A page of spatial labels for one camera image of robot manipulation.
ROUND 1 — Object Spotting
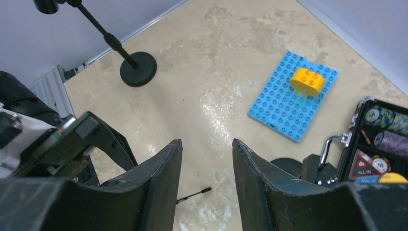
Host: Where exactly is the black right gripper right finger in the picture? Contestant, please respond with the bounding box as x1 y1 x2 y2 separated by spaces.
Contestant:
232 139 408 231

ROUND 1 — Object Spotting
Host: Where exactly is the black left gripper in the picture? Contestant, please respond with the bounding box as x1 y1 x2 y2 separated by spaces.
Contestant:
14 111 138 186

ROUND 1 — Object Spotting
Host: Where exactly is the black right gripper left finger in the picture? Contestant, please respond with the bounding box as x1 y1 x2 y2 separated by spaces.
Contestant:
0 139 183 231

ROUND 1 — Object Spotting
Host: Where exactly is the black round-base mic stand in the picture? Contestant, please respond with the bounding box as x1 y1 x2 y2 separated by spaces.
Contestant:
271 154 338 187

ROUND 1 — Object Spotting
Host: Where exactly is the black tripod shock-mount stand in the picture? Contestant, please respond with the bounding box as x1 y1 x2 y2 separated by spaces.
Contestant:
176 187 212 204

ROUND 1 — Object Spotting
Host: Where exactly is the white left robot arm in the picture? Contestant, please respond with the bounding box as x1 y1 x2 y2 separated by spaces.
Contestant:
0 71 137 187

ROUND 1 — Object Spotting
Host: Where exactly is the black round-base stand left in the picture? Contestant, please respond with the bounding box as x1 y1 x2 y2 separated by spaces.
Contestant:
67 0 157 87

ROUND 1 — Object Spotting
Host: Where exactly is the blue lego baseplate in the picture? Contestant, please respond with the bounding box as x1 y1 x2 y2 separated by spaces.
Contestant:
247 51 338 142

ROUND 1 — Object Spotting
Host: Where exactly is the black poker chip case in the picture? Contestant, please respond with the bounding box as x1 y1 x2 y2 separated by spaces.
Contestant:
315 97 408 186

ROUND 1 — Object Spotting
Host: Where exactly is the yellow lego brick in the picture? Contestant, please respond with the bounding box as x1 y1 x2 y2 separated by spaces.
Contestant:
289 68 326 97

